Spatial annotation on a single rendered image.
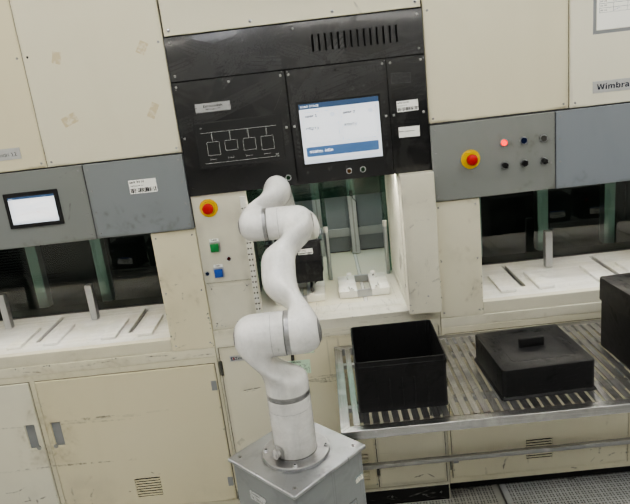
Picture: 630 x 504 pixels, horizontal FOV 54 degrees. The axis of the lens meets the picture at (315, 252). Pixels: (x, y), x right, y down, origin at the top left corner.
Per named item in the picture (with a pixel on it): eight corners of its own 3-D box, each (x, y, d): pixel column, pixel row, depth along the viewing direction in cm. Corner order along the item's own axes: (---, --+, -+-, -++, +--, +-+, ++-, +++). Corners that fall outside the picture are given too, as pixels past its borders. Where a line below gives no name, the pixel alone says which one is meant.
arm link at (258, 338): (309, 402, 164) (299, 319, 157) (240, 408, 164) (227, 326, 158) (310, 380, 175) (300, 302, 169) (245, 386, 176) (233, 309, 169)
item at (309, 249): (270, 295, 256) (259, 221, 247) (273, 280, 275) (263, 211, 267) (328, 289, 255) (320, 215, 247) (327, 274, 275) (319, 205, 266)
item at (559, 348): (502, 402, 188) (501, 363, 184) (473, 359, 216) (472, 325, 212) (597, 390, 188) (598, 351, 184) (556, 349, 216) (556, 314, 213)
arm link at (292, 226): (265, 365, 166) (325, 360, 165) (257, 344, 157) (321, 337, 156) (264, 225, 197) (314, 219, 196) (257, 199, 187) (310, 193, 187)
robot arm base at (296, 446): (295, 481, 162) (286, 419, 157) (249, 456, 175) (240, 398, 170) (343, 446, 175) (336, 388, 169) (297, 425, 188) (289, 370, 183)
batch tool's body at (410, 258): (243, 526, 258) (159, 37, 205) (261, 408, 349) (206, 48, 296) (453, 506, 256) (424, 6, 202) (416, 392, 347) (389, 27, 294)
